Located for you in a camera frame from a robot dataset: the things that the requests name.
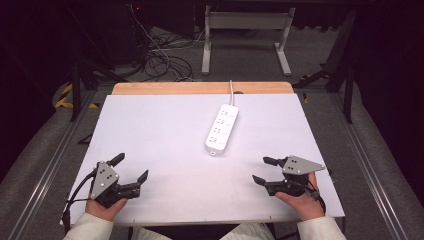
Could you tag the white power strip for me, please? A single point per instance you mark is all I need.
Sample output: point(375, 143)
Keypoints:
point(222, 128)

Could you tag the person's left hand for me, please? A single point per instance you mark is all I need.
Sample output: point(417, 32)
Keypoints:
point(104, 210)

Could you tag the wooden table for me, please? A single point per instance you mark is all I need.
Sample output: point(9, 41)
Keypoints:
point(200, 88)

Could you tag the black metal stand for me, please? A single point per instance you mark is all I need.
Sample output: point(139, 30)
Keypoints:
point(343, 73)
point(77, 90)

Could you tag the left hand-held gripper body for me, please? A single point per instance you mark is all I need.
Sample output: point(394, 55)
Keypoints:
point(104, 180)

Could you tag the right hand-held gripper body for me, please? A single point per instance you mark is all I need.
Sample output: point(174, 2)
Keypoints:
point(297, 166)

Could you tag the yellow black hazard tape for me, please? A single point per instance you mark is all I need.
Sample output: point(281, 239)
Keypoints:
point(65, 98)

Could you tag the white board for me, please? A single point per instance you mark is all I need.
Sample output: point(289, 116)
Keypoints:
point(186, 156)

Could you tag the person's right hand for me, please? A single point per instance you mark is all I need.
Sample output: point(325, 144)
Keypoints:
point(305, 204)

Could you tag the white metal stand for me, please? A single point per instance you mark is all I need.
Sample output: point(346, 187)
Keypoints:
point(246, 20)

